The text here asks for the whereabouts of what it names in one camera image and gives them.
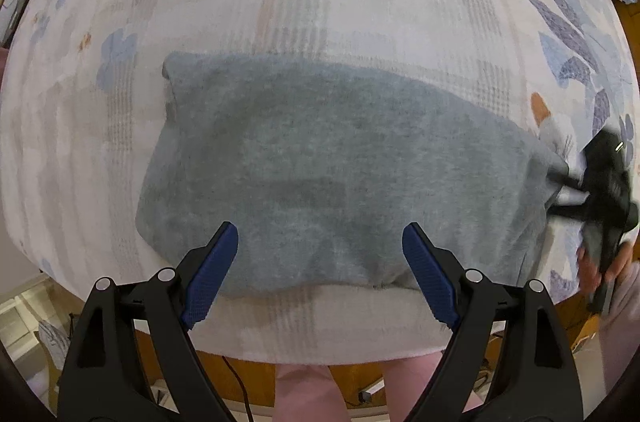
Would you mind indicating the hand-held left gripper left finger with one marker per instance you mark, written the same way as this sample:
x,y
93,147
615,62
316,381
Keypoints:
x,y
210,277

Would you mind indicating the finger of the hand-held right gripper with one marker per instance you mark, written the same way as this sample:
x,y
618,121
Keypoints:
x,y
567,180
565,209

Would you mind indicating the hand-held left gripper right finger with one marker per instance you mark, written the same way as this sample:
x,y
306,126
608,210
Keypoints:
x,y
430,282

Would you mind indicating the grey zip hoodie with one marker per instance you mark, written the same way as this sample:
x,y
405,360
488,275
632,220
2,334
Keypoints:
x,y
325,172

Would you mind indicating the person's right forearm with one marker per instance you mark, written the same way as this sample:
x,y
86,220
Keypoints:
x,y
622,332

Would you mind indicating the person's right hand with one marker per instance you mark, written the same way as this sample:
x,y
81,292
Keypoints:
x,y
590,267

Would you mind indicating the white power strip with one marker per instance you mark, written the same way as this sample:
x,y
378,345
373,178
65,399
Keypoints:
x,y
370,394

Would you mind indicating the person's pink pants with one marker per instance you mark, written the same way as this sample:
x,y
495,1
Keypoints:
x,y
305,392

